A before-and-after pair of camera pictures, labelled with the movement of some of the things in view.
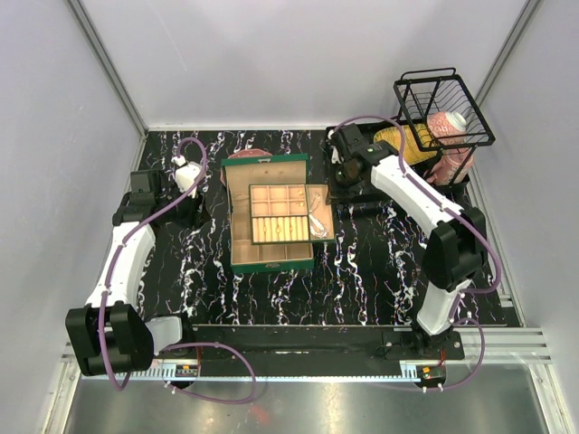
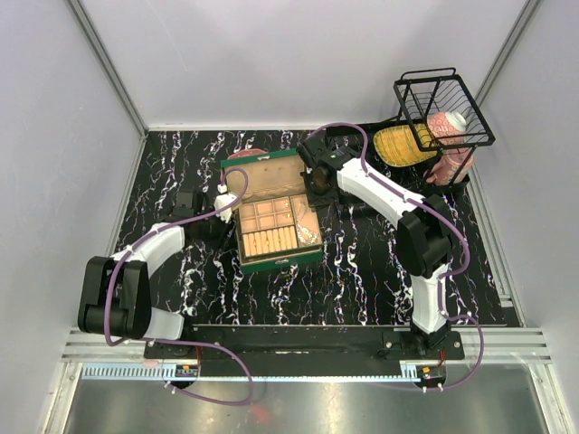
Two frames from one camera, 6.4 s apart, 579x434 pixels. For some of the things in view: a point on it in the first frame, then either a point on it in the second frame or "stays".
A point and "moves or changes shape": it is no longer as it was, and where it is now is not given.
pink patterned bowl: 449,128 stays
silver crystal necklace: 317,227 → 305,235
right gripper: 337,165 → 314,199
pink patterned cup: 451,166 stays
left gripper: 194,219 → 227,231
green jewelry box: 240,174 moves or changes shape
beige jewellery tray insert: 290,212 moves or changes shape
